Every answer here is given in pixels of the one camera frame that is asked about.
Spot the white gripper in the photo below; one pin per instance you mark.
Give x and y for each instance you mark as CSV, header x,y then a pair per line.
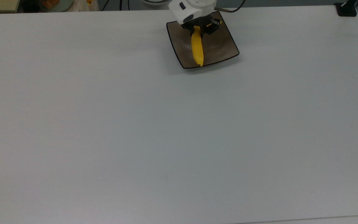
x,y
180,12

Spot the yellow banana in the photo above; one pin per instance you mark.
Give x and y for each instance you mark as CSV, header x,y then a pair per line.
x,y
197,46

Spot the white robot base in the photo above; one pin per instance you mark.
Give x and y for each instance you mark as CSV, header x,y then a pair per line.
x,y
154,2

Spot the square brown ceramic plate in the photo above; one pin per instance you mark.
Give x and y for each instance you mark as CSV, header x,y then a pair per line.
x,y
219,43

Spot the white plastic bag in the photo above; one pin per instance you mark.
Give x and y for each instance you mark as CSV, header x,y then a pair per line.
x,y
84,5

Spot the green bowl with orange food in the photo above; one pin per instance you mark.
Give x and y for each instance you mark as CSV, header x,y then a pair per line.
x,y
56,4

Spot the black table clamp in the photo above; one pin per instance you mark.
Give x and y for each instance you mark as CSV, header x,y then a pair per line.
x,y
346,10

